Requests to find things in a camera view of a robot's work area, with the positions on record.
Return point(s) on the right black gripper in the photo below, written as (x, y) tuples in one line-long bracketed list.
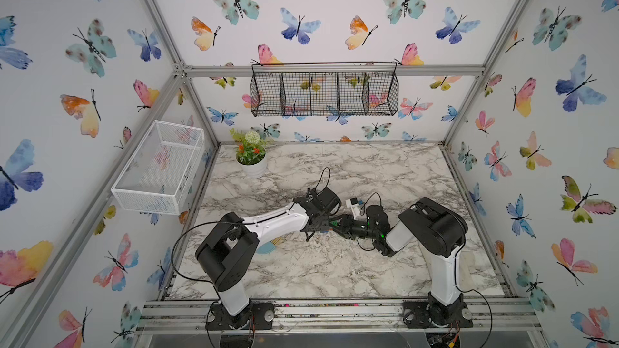
[(345, 225)]

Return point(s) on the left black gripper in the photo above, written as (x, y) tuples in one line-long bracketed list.
[(326, 225)]

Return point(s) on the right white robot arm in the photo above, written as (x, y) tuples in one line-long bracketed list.
[(438, 229)]

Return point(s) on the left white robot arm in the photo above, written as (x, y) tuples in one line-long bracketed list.
[(228, 250)]

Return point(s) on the white flower pot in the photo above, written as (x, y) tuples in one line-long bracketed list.
[(257, 170)]

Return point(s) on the green artificial plant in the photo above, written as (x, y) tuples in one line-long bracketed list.
[(251, 148)]

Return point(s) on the white mesh basket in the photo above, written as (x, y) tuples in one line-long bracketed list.
[(156, 178)]

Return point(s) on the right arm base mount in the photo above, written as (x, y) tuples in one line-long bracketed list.
[(431, 313)]

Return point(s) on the black wire basket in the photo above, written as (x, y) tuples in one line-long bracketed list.
[(323, 89)]

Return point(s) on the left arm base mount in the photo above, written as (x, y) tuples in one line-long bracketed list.
[(242, 319)]

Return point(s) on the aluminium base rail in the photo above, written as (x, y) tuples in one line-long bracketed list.
[(337, 316)]

